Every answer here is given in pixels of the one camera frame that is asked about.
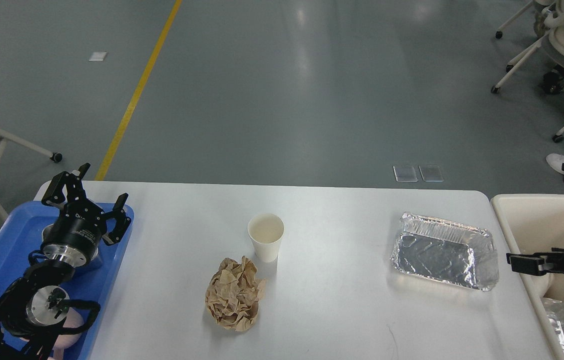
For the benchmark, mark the blue plastic tray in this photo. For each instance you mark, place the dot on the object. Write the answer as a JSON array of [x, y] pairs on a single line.
[[22, 233]]

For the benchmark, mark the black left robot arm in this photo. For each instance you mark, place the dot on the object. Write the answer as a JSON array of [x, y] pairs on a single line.
[[35, 309]]

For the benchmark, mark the crumpled brown paper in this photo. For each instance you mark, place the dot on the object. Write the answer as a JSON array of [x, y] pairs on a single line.
[[233, 295]]

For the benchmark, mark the white paper cup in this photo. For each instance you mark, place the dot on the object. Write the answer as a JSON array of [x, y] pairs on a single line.
[[266, 232]]

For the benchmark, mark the aluminium foil tray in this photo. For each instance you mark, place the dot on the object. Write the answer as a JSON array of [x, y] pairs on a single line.
[[446, 252]]

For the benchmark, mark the floor outlet cover left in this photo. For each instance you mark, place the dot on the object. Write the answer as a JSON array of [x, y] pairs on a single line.
[[405, 173]]

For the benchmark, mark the white cup in bin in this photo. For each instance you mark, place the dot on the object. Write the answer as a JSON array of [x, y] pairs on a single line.
[[539, 285]]

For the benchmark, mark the floor outlet cover right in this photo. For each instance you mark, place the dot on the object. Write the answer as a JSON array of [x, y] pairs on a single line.
[[431, 173]]

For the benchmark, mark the stainless steel rectangular container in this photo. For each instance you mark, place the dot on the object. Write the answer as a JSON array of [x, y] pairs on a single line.
[[68, 255]]

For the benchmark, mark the beige plastic bin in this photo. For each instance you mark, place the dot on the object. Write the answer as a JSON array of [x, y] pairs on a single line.
[[532, 223]]

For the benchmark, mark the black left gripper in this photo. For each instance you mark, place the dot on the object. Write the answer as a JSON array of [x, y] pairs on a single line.
[[80, 225]]

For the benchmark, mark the floor outlet cover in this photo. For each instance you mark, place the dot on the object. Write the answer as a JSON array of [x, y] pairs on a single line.
[[405, 173], [431, 173]]

